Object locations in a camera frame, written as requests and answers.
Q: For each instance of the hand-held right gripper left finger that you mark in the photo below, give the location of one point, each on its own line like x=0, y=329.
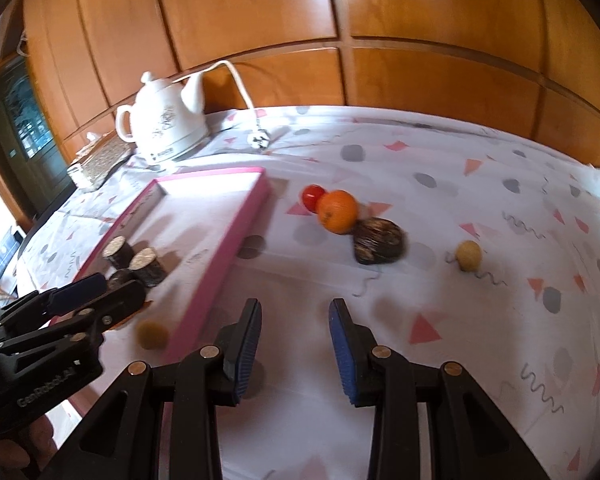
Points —
x=245, y=350

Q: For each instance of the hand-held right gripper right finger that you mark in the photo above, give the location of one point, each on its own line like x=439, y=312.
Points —
x=342, y=355

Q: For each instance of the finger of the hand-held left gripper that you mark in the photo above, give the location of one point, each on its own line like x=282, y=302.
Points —
x=80, y=287
x=122, y=300

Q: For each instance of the dark round water chestnut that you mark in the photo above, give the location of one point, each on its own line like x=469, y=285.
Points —
x=121, y=276

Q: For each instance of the large dark sugarcane piece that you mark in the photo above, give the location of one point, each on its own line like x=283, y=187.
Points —
x=150, y=267

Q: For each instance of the small dark sugarcane piece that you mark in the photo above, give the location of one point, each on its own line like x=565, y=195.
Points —
x=116, y=255

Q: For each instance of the small yellow longan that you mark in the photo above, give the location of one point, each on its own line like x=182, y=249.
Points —
x=468, y=255
x=152, y=335

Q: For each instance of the pink shallow box tray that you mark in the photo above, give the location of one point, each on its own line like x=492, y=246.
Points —
x=215, y=210

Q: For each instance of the person's left hand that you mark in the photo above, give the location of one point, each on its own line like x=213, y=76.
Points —
x=25, y=452

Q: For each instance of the dark brown lumpy chunk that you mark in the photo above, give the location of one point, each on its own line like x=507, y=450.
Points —
x=377, y=242

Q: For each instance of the silver embossed tissue box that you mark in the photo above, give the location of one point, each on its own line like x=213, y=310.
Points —
x=100, y=165

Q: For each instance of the orange without stem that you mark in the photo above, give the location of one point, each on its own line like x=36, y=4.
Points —
x=337, y=212

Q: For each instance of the white tissue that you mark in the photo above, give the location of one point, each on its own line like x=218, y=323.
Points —
x=92, y=137

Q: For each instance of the red cherry tomato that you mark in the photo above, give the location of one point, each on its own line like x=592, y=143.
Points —
x=311, y=198

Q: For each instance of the dark glass door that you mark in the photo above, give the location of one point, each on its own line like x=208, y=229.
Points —
x=30, y=130

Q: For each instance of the white floral electric kettle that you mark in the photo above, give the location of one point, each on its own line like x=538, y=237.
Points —
x=165, y=130

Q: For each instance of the white patterned tablecloth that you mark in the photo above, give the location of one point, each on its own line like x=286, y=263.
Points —
x=430, y=160

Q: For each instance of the wooden panelled wardrobe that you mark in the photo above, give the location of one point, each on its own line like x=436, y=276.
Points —
x=430, y=10

